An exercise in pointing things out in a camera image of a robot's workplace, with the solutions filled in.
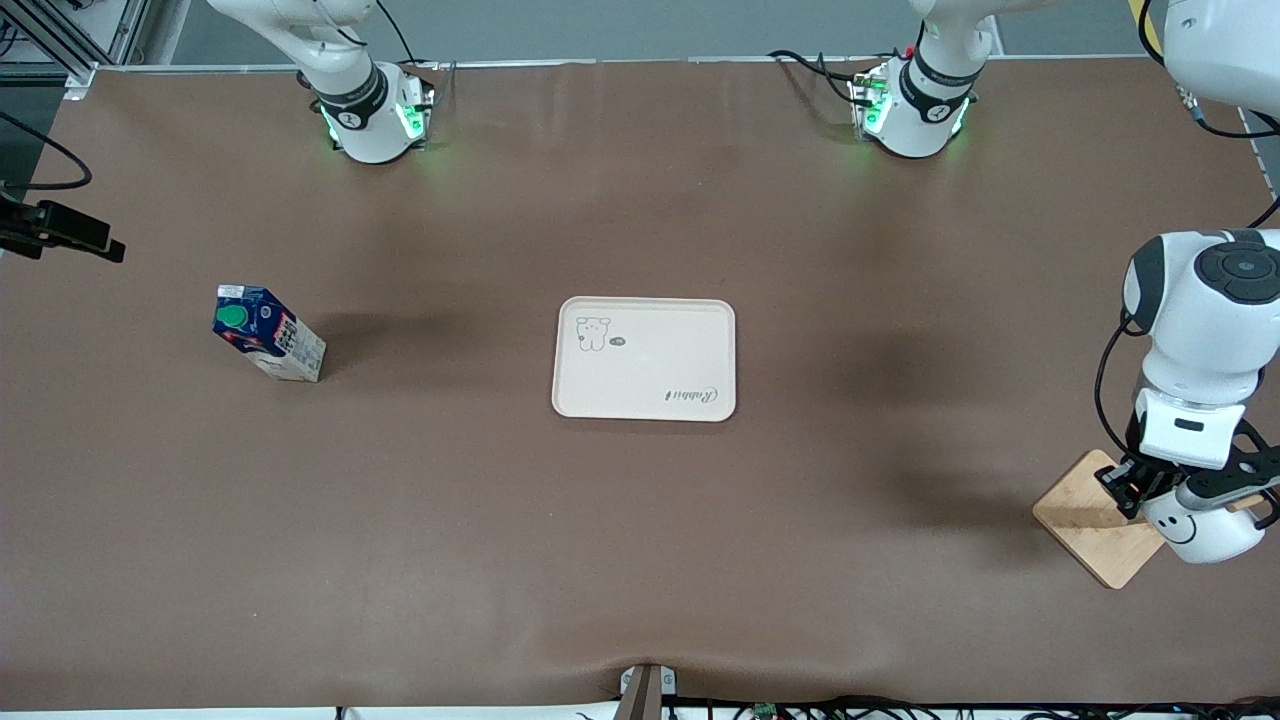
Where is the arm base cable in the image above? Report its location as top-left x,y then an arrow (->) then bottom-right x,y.
768,48 -> 871,106
372,0 -> 459,101

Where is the aluminium frame profile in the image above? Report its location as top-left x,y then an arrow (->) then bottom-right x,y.
0,0 -> 151,96

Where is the left arm base cable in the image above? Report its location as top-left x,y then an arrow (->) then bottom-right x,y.
768,48 -> 871,106

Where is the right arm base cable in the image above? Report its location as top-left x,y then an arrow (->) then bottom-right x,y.
372,0 -> 459,101

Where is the blue milk carton green cap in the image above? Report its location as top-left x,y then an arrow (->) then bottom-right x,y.
212,284 -> 328,384

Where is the table edge metal bracket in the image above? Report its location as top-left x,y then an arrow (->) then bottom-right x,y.
618,662 -> 678,720

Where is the cream rabbit print tray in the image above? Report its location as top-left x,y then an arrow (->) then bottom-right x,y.
551,296 -> 738,423

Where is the bamboo mug tree stand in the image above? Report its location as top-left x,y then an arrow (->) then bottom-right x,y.
1033,449 -> 1266,590

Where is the white smiley mug black handle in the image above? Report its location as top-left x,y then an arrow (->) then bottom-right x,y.
1140,488 -> 1280,567

